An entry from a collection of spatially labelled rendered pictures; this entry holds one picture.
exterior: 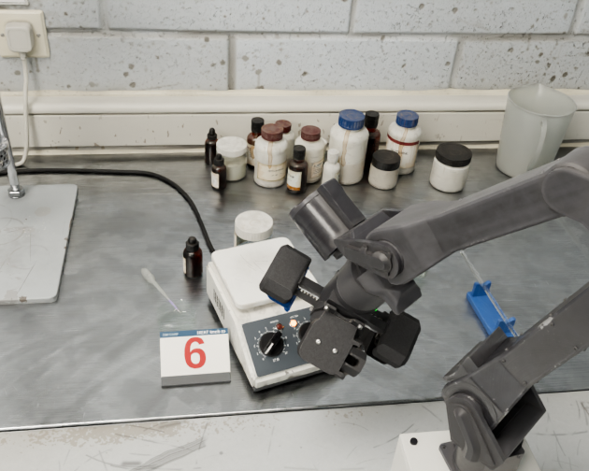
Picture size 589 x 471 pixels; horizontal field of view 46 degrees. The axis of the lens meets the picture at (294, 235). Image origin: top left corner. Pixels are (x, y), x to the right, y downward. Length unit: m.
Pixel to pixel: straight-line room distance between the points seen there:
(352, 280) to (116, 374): 0.40
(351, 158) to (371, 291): 0.63
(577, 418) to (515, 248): 0.36
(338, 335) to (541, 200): 0.29
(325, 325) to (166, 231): 0.50
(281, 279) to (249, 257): 0.22
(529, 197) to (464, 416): 0.22
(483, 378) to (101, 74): 0.95
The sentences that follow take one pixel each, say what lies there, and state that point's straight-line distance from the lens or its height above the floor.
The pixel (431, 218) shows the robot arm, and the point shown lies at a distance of 0.60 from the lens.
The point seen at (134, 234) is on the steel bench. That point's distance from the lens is 1.18.
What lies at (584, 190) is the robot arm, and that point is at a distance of 0.52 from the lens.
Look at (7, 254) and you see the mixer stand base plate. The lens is 1.16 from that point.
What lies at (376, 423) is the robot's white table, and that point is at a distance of 0.91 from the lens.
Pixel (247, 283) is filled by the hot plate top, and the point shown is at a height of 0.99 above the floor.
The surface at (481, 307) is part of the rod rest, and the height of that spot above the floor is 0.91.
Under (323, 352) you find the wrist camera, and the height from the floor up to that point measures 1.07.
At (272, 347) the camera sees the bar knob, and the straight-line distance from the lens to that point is 0.89.
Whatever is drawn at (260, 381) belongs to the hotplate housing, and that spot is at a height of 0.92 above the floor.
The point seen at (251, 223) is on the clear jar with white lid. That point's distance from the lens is 1.06.
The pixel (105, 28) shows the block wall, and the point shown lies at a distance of 1.34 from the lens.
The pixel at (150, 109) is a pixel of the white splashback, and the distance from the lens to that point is 1.34.
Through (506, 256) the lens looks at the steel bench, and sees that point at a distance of 1.22.
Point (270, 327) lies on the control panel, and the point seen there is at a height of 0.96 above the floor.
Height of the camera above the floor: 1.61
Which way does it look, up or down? 37 degrees down
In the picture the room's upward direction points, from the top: 5 degrees clockwise
